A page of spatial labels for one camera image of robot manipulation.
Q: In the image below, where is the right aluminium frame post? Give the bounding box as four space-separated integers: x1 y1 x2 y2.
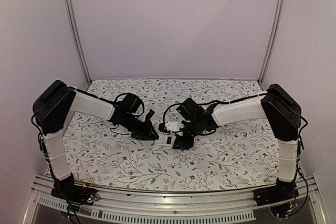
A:
258 0 285 85

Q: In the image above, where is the aluminium frame post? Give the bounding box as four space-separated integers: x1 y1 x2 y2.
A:
64 0 92 84
258 0 285 85

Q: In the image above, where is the left aluminium frame post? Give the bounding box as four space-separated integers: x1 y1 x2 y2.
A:
64 0 92 84

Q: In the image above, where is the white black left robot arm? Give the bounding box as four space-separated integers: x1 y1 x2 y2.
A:
31 80 159 200

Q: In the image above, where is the floral patterned table mat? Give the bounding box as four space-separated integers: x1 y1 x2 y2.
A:
63 79 279 191

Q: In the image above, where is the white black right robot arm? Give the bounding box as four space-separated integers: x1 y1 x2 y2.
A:
159 84 306 201

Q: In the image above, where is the white remote control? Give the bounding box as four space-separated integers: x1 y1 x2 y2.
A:
154 134 176 148

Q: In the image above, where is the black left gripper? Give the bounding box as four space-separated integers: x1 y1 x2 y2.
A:
122 114 159 141

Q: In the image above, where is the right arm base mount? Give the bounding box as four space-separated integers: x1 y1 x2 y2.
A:
253 181 299 206

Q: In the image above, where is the aluminium front rail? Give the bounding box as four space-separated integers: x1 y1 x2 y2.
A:
23 175 331 223

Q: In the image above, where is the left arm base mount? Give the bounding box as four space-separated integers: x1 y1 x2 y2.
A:
51 180 100 205

